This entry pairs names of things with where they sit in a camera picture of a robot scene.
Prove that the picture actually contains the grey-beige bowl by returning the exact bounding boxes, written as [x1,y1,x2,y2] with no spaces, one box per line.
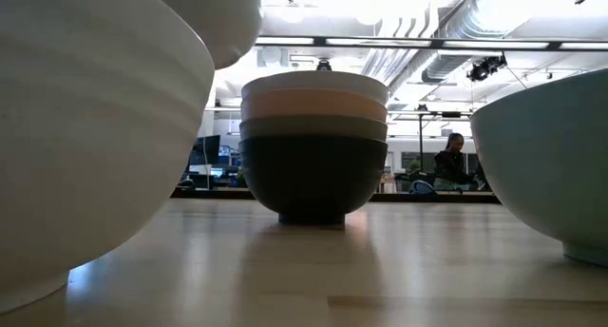
[238,114,390,144]

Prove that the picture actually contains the white bowl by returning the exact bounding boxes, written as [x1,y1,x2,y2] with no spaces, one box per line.
[0,0,217,315]
[240,69,390,106]
[142,0,264,70]

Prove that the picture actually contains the mint green bowl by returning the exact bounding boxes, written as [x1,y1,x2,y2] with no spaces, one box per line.
[469,68,608,268]

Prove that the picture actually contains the black computer monitor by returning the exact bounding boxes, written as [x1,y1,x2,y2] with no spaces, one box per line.
[188,134,222,167]

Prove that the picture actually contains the person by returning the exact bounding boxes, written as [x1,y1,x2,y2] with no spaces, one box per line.
[432,132,482,193]

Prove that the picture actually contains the black ceiling spotlight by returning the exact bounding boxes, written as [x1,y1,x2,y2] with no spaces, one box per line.
[465,54,509,84]

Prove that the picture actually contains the black vertical post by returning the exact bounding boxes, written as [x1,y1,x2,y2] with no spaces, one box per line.
[417,111,426,174]

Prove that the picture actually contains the silver ceiling duct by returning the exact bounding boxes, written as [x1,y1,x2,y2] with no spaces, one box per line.
[387,0,526,98]

